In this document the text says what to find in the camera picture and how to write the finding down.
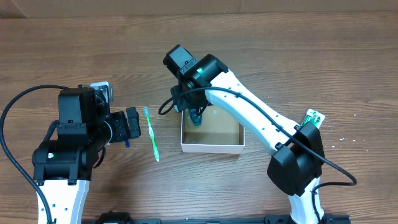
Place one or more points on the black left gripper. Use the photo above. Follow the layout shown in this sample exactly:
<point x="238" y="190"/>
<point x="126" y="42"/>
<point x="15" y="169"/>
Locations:
<point x="132" y="122"/>

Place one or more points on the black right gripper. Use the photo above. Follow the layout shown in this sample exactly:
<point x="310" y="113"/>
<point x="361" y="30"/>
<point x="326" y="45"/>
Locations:
<point x="193" y="109"/>

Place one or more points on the teal mouthwash bottle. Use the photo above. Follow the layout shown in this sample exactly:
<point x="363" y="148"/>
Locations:
<point x="195" y="116"/>

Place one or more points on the green toothbrush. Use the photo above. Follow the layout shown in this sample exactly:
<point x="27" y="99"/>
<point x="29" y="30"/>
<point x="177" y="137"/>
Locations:
<point x="151" y="133"/>

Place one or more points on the green soap packet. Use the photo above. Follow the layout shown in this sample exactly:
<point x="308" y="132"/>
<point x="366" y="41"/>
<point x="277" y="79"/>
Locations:
<point x="314" y="117"/>

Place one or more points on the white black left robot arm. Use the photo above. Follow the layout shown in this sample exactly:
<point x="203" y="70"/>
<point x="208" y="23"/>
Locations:
<point x="75" y="145"/>

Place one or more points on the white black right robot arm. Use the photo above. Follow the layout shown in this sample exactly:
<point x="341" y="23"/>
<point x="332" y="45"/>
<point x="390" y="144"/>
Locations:
<point x="296" y="150"/>

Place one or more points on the white cardboard box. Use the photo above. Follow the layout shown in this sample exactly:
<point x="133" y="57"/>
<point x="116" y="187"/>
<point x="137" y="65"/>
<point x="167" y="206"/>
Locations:
<point x="218" y="133"/>

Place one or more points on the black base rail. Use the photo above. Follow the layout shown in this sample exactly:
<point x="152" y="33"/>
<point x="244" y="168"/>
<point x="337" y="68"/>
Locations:
<point x="124" y="217"/>

